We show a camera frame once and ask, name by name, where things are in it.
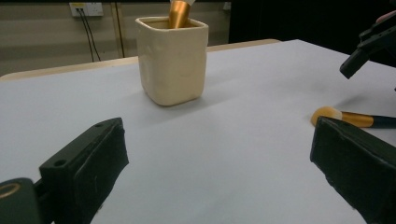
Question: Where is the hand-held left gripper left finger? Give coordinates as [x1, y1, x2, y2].
[39, 117, 130, 224]

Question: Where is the makeup brush tan round head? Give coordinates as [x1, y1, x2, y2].
[311, 105, 396, 129]

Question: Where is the thin black cable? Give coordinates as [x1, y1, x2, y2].
[77, 8, 95, 63]
[81, 8, 102, 62]

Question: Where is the thick black cable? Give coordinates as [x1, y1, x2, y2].
[114, 2, 126, 59]

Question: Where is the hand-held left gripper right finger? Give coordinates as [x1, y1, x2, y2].
[309, 116, 396, 224]

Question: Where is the white wall socket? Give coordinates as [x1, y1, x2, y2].
[68, 2, 105, 17]

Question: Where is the cream square ceramic cup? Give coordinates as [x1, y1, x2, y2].
[134, 16, 209, 107]

